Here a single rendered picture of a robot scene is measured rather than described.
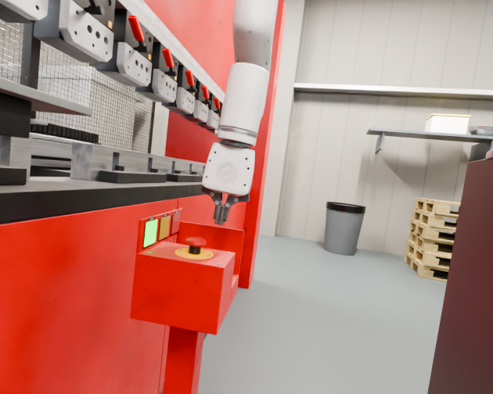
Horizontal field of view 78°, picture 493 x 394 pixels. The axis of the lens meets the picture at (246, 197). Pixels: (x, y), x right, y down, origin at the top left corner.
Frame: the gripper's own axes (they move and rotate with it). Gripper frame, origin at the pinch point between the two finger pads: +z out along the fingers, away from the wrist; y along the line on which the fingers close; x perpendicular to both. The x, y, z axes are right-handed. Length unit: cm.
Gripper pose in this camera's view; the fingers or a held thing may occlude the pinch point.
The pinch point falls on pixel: (221, 214)
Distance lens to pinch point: 66.5
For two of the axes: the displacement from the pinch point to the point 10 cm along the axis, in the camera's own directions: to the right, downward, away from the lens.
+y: 9.7, 2.1, -1.2
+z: -2.0, 9.8, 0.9
